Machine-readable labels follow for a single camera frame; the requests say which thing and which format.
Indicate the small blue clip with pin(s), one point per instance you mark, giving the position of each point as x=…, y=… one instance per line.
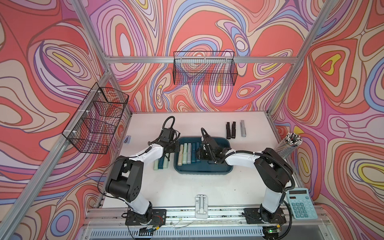
x=127, y=139

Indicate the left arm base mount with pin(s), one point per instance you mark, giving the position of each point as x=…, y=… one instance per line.
x=153, y=217

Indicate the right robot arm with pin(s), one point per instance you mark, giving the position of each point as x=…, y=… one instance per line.
x=275, y=172

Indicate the black wire basket wall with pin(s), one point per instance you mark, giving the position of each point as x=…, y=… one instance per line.
x=204, y=68
x=100, y=114

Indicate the light green pliers leftmost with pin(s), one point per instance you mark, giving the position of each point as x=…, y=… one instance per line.
x=156, y=165

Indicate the pencil cup holder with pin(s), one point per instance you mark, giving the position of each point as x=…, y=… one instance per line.
x=288, y=145

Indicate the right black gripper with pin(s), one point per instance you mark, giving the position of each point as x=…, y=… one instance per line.
x=200, y=153

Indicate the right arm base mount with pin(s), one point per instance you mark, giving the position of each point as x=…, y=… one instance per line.
x=257, y=216

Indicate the white center rail bracket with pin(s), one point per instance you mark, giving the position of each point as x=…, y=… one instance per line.
x=201, y=207

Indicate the teal desk calculator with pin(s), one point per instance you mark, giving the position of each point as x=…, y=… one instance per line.
x=301, y=204

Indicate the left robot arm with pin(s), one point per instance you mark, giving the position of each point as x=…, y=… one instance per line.
x=126, y=176

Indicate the black wire basket left wall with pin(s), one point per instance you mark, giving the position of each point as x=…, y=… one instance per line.
x=100, y=114

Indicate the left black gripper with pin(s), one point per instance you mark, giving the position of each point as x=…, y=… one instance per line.
x=177, y=143

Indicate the black wire basket back wall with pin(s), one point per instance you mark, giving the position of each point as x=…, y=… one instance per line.
x=204, y=68

